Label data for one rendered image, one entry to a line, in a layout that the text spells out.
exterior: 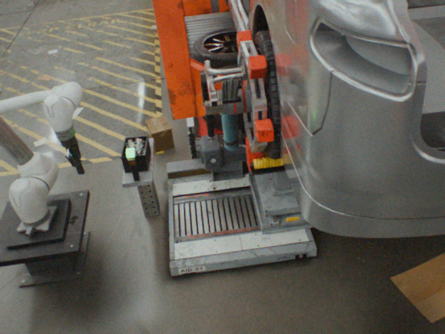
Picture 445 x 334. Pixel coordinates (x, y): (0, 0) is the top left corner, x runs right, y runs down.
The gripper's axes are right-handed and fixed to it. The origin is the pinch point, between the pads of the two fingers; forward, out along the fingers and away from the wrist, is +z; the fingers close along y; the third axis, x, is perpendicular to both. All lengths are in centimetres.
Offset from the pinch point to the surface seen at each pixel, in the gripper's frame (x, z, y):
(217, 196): 61, 65, -42
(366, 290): 143, 69, 28
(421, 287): 172, 68, 28
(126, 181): 14.9, 25.1, -16.4
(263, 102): 93, -27, -10
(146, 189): 18, 48, -33
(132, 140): 14.7, 17.1, -43.8
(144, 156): 25.5, 14.7, -25.4
